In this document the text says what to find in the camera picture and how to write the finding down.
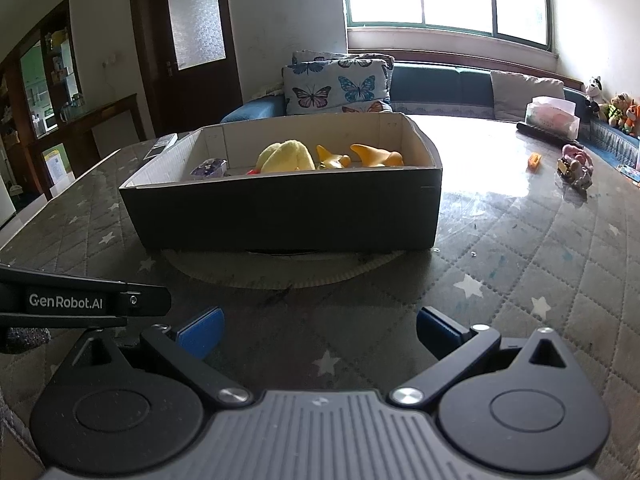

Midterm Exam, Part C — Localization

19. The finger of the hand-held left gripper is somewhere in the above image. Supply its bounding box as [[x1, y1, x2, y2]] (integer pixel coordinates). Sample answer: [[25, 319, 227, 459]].
[[0, 311, 128, 331], [125, 284, 172, 317]]

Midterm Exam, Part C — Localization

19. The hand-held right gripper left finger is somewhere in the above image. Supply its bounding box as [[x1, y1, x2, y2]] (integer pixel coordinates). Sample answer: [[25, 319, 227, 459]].
[[50, 306, 256, 409]]

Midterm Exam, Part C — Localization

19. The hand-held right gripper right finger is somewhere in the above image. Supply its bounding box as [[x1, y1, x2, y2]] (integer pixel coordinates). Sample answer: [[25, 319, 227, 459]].
[[390, 306, 593, 408]]

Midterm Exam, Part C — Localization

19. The clear bag with black strap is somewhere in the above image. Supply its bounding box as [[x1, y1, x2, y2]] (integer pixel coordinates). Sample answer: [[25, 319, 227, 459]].
[[190, 158, 228, 178]]

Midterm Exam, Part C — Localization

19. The dark cardboard box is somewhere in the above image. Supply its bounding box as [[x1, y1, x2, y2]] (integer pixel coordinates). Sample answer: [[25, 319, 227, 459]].
[[118, 112, 444, 252]]

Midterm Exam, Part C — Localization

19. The large yellow rubber duck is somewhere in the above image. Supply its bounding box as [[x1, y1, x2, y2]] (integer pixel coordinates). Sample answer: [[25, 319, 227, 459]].
[[350, 143, 405, 167]]

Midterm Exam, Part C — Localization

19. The yellow plush duck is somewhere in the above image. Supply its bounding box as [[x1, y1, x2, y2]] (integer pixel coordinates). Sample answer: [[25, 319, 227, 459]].
[[256, 141, 316, 173]]

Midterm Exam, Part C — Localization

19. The small yellow rubber duck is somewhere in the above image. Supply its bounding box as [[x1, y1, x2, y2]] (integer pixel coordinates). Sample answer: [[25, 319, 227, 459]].
[[316, 145, 352, 170]]

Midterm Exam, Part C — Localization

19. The person's left hand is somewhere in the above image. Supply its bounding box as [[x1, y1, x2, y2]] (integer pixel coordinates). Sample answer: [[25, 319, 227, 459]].
[[0, 326, 52, 355]]

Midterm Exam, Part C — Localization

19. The grey star quilted tablecloth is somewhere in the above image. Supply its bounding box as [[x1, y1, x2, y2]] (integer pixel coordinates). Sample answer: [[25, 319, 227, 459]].
[[0, 115, 640, 461]]

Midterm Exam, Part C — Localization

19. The small grey white box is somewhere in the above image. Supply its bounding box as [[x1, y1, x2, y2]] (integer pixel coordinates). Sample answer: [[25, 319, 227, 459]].
[[149, 132, 180, 157]]

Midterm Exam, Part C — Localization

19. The dark wooden sideboard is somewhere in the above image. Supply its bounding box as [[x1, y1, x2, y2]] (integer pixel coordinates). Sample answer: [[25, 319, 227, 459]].
[[60, 92, 148, 176]]

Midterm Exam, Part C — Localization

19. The dark wooden cabinet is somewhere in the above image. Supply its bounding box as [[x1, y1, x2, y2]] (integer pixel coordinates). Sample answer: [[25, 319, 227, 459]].
[[0, 0, 86, 216]]

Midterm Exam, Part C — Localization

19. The dark wooden door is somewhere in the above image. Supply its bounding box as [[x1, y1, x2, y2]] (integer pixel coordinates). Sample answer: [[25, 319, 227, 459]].
[[127, 0, 246, 133]]

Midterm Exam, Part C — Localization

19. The pink toy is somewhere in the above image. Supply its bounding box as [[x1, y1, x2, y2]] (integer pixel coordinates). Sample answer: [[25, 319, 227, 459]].
[[556, 143, 594, 192]]

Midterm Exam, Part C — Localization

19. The black stick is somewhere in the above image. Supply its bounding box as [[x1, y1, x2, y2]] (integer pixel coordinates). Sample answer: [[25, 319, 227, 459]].
[[516, 121, 576, 142]]

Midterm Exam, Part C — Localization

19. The clear tissue box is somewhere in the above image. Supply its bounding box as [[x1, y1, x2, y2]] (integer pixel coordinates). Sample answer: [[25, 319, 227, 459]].
[[525, 96, 581, 137]]

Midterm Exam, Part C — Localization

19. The blue sofa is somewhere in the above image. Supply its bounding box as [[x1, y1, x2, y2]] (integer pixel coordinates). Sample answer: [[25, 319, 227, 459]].
[[220, 62, 640, 171]]

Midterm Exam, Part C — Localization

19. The beige sofa cushion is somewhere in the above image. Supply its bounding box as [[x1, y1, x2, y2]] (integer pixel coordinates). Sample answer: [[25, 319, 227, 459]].
[[490, 70, 566, 123]]

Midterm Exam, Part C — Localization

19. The butterfly print pillow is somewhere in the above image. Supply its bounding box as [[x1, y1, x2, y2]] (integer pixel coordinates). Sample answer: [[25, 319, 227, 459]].
[[291, 50, 396, 68], [281, 59, 393, 115]]

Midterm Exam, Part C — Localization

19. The green and yellow plush toy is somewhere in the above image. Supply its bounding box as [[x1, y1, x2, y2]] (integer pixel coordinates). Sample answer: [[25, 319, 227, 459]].
[[600, 92, 628, 128]]

